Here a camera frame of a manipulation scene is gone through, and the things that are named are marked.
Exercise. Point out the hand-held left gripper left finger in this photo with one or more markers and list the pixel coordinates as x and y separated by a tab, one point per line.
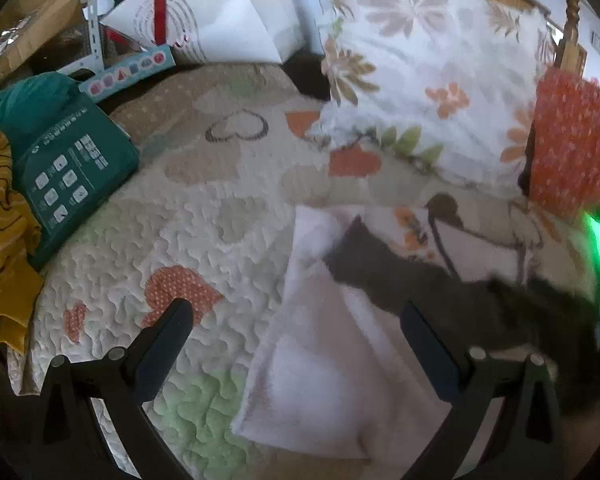
162	350

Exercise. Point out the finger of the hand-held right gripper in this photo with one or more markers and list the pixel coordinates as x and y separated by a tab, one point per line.
390	270

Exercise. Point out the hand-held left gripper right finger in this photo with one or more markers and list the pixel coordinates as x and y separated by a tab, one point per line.
430	355

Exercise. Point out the white towel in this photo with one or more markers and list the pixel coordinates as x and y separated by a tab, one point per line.
320	375

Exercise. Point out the quilted heart print bedspread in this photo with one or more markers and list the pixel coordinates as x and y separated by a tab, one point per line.
180	200

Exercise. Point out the red polka dot pillow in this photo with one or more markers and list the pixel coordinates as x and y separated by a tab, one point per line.
575	145

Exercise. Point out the yellow striped cloth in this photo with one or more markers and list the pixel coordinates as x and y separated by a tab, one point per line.
5	240

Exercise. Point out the white floral pillow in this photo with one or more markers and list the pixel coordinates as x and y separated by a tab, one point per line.
420	75

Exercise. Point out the teal plastic package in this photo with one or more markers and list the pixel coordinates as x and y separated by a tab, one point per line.
75	170

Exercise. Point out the long colourful toy box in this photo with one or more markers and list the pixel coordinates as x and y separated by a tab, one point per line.
130	67

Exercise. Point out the white paper bag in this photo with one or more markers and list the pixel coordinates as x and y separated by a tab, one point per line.
230	10

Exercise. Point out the white metal rack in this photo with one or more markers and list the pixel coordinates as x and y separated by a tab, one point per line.
94	30

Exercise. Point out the cardboard box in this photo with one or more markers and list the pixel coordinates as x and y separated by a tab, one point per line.
35	15

